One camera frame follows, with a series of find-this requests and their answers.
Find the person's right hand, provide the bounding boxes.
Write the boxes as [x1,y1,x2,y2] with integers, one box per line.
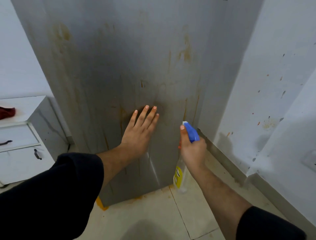
[178,125,207,172]

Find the person's left hand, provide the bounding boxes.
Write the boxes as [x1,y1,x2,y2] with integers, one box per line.
[119,105,160,159]

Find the spray bottle blue nozzle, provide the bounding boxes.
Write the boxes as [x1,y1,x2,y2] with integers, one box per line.
[172,121,200,195]

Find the silver refrigerator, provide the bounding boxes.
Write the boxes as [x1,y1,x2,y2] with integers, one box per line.
[11,0,265,208]

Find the red cloth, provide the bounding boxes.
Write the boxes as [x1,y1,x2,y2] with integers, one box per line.
[0,106,16,120]

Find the person's right forearm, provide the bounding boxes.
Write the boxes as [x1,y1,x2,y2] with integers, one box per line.
[194,167,306,240]

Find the person's left forearm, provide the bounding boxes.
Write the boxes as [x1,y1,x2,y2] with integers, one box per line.
[0,144,129,240]

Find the small white marble table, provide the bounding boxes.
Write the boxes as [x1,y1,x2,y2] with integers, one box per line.
[0,96,71,188]

